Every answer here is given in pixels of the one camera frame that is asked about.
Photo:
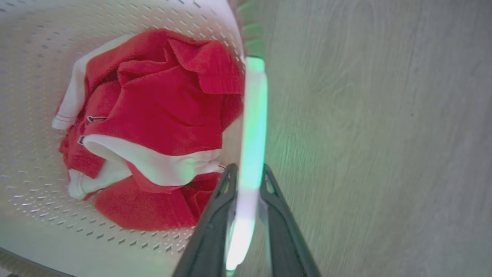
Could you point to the red and white garment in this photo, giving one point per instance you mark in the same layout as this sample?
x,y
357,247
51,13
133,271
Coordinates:
x,y
153,115

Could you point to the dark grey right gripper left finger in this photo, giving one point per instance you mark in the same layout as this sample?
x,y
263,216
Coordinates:
x,y
209,238

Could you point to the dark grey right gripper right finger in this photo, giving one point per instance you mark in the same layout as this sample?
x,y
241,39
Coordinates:
x,y
288,238

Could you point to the white perforated plastic laundry basket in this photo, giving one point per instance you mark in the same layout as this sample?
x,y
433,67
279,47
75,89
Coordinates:
x,y
34,77

